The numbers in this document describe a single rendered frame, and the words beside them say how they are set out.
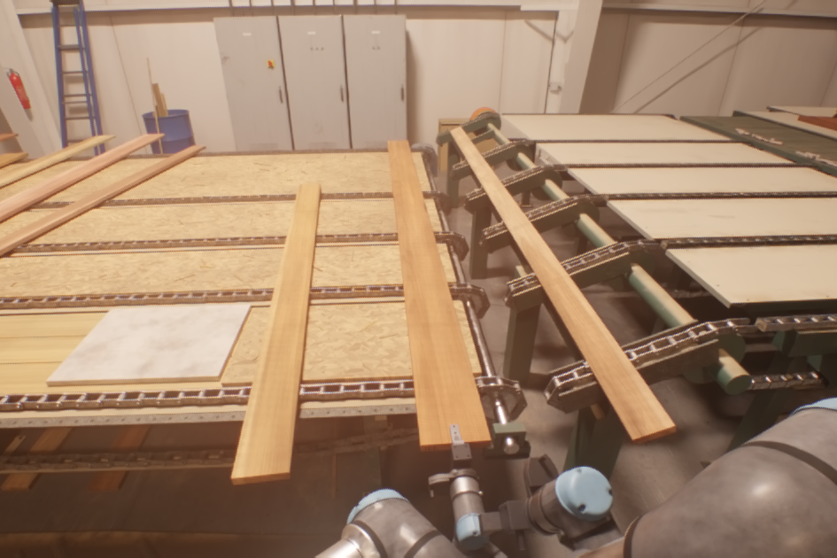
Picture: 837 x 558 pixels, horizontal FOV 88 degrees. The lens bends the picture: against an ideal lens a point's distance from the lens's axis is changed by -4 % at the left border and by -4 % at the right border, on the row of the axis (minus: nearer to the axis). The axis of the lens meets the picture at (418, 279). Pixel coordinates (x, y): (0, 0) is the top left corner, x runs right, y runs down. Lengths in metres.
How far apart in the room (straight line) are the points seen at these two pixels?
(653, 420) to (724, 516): 1.06
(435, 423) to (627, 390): 0.59
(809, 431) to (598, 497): 0.37
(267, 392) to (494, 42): 6.48
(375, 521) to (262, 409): 0.71
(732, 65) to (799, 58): 1.10
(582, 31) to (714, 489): 6.61
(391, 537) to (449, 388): 0.70
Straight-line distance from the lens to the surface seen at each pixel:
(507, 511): 0.90
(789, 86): 9.69
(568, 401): 1.63
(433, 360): 1.59
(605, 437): 1.77
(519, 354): 2.69
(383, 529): 0.89
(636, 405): 1.49
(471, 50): 7.30
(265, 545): 2.26
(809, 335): 1.97
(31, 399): 1.98
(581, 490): 0.76
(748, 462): 0.42
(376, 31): 6.57
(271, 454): 1.37
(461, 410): 1.43
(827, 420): 0.49
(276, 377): 1.60
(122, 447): 2.85
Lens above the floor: 1.90
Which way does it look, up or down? 30 degrees down
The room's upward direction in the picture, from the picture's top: straight up
